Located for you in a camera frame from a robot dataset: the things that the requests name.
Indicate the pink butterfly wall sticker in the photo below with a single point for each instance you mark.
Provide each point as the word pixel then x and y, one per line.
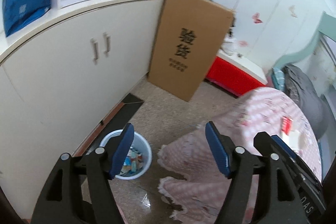
pixel 256 18

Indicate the white low cabinet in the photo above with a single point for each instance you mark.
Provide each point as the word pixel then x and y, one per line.
pixel 60 78

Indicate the red storage box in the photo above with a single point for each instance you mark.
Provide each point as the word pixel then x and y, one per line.
pixel 237 75

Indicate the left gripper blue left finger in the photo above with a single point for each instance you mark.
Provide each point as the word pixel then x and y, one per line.
pixel 118 149

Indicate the pink checkered tablecloth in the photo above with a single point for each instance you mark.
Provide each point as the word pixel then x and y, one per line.
pixel 260 189

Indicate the light blue trash bin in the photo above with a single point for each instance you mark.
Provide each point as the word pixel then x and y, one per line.
pixel 138 159

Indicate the teal bunk bed frame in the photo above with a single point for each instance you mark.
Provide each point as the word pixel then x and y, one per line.
pixel 326 27

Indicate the blue paper bag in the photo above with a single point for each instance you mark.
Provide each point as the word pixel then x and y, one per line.
pixel 19 13

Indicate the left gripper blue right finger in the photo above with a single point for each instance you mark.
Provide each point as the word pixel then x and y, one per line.
pixel 220 146

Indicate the white plastic bag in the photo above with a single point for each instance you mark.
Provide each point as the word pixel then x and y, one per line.
pixel 229 45

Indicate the tall brown cardboard box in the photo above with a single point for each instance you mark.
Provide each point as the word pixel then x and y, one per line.
pixel 189 35

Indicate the red white paper box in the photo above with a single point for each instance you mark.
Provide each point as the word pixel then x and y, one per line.
pixel 286 125

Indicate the grey folded blanket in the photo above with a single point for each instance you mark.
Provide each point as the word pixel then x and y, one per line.
pixel 300 89

